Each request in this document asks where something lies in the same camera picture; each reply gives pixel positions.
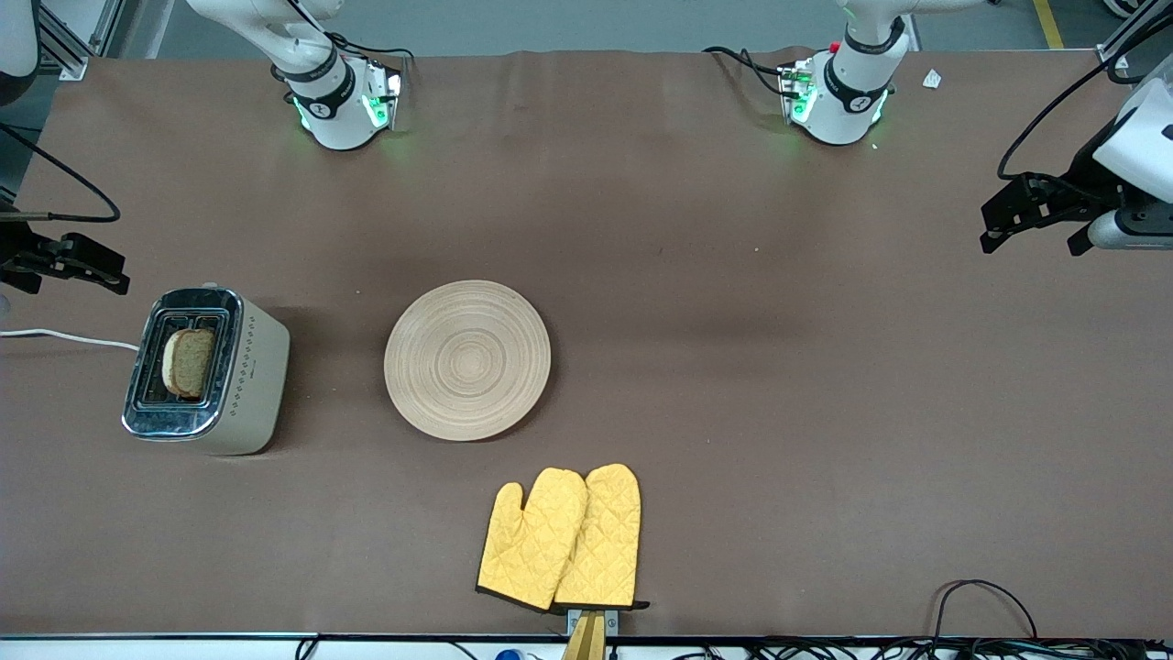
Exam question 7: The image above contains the brown toast slice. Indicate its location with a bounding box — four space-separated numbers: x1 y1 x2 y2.
161 327 218 401

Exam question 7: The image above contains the round wooden plate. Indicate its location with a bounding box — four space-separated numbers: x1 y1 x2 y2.
383 280 553 443

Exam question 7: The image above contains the beige chrome toaster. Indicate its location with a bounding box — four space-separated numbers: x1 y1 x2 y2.
121 286 291 457

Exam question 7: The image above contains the brown table cloth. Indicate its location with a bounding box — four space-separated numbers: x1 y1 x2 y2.
0 48 1173 639

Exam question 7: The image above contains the yellow quilted mitt with thumb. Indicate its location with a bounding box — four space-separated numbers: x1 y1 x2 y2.
476 467 589 612

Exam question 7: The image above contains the yellow quilted oven mitt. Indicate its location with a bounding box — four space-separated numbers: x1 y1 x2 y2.
554 463 650 611

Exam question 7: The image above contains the white toaster power cord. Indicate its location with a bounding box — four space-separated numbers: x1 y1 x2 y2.
0 327 141 353

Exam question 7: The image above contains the aluminium frame profile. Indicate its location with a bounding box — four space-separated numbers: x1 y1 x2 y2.
37 0 126 83
1097 0 1173 73

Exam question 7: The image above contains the black left base cable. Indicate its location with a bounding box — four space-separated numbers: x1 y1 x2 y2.
702 45 800 98

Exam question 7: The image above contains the black base cable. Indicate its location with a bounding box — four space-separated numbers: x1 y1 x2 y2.
702 45 800 98
325 32 416 67

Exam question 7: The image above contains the red black cable loop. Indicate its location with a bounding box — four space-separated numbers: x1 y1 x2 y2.
930 578 1041 643

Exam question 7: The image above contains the black right base cable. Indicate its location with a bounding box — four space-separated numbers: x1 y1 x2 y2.
325 32 416 67

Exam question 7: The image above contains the black cable bundle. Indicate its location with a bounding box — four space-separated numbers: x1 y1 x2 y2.
674 636 1173 660

